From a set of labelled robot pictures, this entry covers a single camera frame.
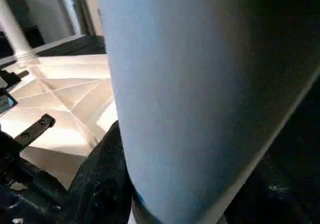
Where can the black work mat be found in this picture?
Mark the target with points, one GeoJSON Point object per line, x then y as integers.
{"type": "Point", "coordinates": [70, 46]}

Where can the white plastic table top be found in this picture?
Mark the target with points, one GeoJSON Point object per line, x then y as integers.
{"type": "Point", "coordinates": [65, 103]}

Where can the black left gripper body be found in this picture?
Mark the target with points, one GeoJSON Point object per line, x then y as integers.
{"type": "Point", "coordinates": [25, 184]}

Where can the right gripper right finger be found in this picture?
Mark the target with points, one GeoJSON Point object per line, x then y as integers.
{"type": "Point", "coordinates": [280, 199]}

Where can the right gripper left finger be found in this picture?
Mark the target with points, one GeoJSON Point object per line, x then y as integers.
{"type": "Point", "coordinates": [100, 184]}

